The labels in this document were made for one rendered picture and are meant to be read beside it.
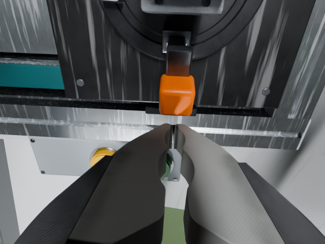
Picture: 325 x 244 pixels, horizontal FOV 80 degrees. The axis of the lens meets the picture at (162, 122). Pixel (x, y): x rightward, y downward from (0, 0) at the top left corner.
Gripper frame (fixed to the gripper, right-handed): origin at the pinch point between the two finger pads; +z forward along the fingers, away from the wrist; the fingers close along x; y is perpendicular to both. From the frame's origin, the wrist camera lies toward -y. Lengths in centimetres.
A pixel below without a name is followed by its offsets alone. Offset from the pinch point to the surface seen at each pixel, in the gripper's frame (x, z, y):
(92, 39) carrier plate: -8.1, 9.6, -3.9
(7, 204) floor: -142, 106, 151
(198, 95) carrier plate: 2.9, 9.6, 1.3
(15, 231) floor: -149, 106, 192
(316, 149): 28.3, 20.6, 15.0
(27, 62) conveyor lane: -17.5, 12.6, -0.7
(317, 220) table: 37, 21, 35
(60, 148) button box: -14.7, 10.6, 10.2
